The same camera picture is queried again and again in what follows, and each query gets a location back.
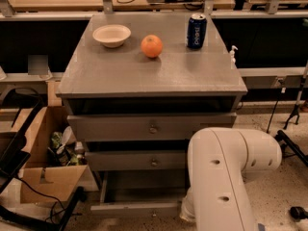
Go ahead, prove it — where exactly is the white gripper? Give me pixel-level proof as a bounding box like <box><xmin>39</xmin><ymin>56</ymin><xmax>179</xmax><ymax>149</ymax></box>
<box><xmin>180</xmin><ymin>189</ymin><xmax>195</xmax><ymax>222</ymax></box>

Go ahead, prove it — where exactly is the grey bottom drawer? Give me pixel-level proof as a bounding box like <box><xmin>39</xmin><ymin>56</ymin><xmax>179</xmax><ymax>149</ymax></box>
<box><xmin>90</xmin><ymin>169</ymin><xmax>190</xmax><ymax>218</ymax></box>

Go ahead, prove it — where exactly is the grey drawer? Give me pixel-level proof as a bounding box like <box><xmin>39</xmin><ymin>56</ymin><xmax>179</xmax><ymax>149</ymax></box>
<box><xmin>67</xmin><ymin>113</ymin><xmax>237</xmax><ymax>141</ymax></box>
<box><xmin>86</xmin><ymin>150</ymin><xmax>187</xmax><ymax>171</ymax></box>
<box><xmin>90</xmin><ymin>169</ymin><xmax>190</xmax><ymax>218</ymax></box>

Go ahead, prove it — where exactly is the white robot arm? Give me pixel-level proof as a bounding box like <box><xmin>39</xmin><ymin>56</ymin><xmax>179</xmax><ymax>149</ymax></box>
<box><xmin>180</xmin><ymin>128</ymin><xmax>282</xmax><ymax>231</ymax></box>

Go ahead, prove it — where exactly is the grey middle drawer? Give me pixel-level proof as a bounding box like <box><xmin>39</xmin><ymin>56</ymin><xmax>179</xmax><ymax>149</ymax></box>
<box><xmin>86</xmin><ymin>150</ymin><xmax>187</xmax><ymax>171</ymax></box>

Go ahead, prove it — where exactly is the grey top drawer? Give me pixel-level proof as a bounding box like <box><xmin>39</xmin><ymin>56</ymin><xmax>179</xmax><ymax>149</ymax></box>
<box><xmin>67</xmin><ymin>113</ymin><xmax>237</xmax><ymax>141</ymax></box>

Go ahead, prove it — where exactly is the grey wooden drawer cabinet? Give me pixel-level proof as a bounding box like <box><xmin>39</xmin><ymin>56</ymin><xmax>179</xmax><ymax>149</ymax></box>
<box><xmin>56</xmin><ymin>12</ymin><xmax>249</xmax><ymax>193</ymax></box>

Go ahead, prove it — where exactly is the black caster wheel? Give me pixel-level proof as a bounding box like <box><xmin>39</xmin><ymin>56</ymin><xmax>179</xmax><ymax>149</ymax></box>
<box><xmin>290</xmin><ymin>206</ymin><xmax>308</xmax><ymax>221</ymax></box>

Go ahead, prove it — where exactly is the black stand right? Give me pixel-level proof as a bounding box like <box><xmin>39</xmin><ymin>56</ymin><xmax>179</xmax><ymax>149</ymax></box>
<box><xmin>275</xmin><ymin>130</ymin><xmax>308</xmax><ymax>167</ymax></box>

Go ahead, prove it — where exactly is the black stand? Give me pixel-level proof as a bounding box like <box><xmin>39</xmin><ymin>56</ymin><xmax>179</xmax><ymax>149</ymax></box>
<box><xmin>0</xmin><ymin>86</ymin><xmax>86</xmax><ymax>231</ymax></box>
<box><xmin>275</xmin><ymin>130</ymin><xmax>308</xmax><ymax>167</ymax></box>

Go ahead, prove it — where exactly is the brown cardboard box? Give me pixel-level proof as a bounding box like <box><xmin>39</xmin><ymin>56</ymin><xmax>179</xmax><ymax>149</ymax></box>
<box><xmin>22</xmin><ymin>106</ymin><xmax>98</xmax><ymax>201</ymax></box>

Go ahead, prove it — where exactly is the black tripod leg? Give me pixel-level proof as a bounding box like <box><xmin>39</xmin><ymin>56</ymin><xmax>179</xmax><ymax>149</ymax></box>
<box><xmin>284</xmin><ymin>62</ymin><xmax>308</xmax><ymax>129</ymax></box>

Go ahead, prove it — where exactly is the white pump bottle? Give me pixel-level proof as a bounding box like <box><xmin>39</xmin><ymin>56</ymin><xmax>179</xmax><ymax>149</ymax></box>
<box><xmin>229</xmin><ymin>45</ymin><xmax>238</xmax><ymax>64</ymax></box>

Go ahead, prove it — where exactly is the orange fruit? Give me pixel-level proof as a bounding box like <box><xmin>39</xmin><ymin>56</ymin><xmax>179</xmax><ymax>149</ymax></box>
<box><xmin>141</xmin><ymin>35</ymin><xmax>163</xmax><ymax>58</ymax></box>

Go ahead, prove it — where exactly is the blue Pepsi can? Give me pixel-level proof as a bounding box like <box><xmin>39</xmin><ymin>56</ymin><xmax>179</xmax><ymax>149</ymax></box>
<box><xmin>187</xmin><ymin>13</ymin><xmax>207</xmax><ymax>49</ymax></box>

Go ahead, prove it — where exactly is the black stand left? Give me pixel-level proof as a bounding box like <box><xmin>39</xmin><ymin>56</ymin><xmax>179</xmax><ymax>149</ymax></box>
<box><xmin>0</xmin><ymin>86</ymin><xmax>86</xmax><ymax>231</ymax></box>

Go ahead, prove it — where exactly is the white bowl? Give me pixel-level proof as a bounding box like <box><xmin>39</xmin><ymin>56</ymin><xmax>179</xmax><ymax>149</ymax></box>
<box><xmin>92</xmin><ymin>24</ymin><xmax>131</xmax><ymax>48</ymax></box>

